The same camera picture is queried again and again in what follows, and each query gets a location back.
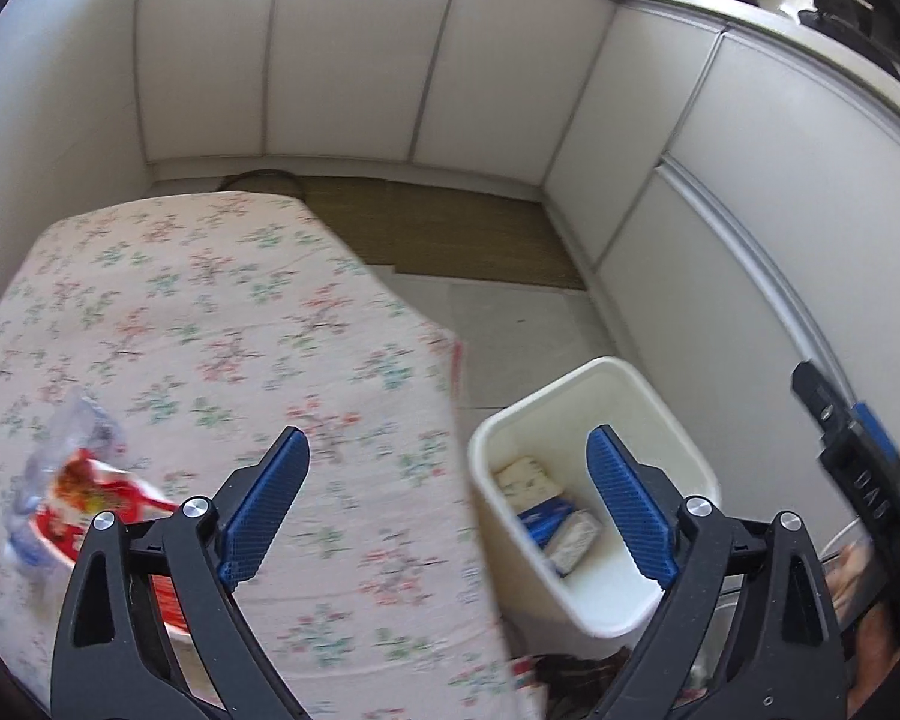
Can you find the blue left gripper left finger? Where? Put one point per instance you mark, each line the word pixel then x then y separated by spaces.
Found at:
pixel 252 505

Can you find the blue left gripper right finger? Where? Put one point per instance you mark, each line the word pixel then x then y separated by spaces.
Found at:
pixel 641 502

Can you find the clear plastic bag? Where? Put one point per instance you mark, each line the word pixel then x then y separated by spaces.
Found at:
pixel 78 468

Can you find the white trash bin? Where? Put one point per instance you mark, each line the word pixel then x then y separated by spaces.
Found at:
pixel 589 431

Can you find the white kitchen cabinets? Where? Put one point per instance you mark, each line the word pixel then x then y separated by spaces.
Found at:
pixel 727 181

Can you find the right hand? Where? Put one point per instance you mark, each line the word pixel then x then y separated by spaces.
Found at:
pixel 877 652

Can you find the light blue carton box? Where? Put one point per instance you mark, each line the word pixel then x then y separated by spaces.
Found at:
pixel 571 541

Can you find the floral tablecloth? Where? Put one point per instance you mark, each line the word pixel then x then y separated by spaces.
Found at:
pixel 205 324

